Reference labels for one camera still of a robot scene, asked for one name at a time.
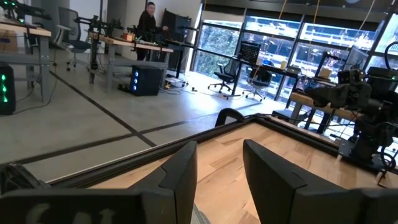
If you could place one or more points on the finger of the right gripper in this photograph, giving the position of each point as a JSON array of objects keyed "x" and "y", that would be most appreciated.
[{"x": 323, "y": 97}]

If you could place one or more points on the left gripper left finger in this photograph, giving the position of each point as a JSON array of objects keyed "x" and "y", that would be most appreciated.
[{"x": 177, "y": 193}]

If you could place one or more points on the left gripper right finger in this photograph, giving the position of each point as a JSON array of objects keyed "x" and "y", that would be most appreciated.
[{"x": 286, "y": 199}]

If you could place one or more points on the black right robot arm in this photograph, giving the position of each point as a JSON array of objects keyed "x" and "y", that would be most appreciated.
[{"x": 376, "y": 124}]

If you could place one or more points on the black robot arm with green light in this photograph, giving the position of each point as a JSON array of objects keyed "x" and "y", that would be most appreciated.
[{"x": 21, "y": 11}]

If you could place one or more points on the thick wood top workbench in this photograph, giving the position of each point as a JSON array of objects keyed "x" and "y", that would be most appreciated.
[{"x": 314, "y": 104}]

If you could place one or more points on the small tan box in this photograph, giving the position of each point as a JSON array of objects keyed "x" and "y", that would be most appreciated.
[{"x": 325, "y": 73}]

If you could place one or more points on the grey folded cloth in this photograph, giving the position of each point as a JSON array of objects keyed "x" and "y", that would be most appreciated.
[{"x": 199, "y": 217}]

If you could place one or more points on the dark flat monitor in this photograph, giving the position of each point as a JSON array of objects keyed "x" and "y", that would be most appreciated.
[{"x": 356, "y": 58}]

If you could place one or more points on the yellow cup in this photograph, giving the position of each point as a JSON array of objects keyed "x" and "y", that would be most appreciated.
[{"x": 283, "y": 64}]

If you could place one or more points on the black office desk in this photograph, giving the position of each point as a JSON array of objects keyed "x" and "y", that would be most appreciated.
[{"x": 273, "y": 70}]

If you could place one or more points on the black padded office chair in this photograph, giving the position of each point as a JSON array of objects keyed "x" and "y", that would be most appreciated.
[{"x": 259, "y": 81}]

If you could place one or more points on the black mesh office chair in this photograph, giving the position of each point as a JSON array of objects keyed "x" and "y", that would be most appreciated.
[{"x": 227, "y": 74}]

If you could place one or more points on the white power strip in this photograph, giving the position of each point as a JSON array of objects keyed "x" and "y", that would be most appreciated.
[{"x": 173, "y": 81}]

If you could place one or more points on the computer tower with blue lights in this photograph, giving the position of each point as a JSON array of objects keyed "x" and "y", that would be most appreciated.
[{"x": 146, "y": 80}]

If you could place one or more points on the long wood top table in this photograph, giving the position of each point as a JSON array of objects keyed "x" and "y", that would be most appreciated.
[{"x": 136, "y": 46}]

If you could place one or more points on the orange container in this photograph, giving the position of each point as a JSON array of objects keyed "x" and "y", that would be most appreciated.
[{"x": 128, "y": 36}]

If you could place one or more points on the person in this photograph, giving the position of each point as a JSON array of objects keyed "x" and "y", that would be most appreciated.
[{"x": 147, "y": 31}]

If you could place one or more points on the grey office chair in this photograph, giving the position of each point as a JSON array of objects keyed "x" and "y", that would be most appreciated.
[{"x": 73, "y": 34}]

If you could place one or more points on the computer tower with green lights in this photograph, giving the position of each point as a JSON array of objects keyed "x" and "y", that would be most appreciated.
[{"x": 6, "y": 88}]

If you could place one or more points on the wood top table grey legs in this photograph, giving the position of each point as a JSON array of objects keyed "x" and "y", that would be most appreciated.
[{"x": 34, "y": 46}]

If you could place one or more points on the brown cardboard box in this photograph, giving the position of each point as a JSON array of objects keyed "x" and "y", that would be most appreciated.
[{"x": 7, "y": 41}]

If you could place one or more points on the large glass window wall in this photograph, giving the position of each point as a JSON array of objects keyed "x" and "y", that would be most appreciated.
[{"x": 280, "y": 34}]

